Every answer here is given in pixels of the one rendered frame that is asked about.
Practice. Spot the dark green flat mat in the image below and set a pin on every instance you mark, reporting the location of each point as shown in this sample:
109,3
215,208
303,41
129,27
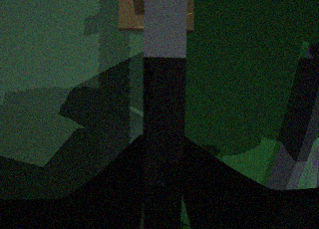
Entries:
244,63

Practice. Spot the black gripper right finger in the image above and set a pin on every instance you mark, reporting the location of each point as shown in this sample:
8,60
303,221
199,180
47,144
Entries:
218,197

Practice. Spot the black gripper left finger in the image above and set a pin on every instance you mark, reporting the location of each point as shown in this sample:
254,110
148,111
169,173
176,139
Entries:
113,199

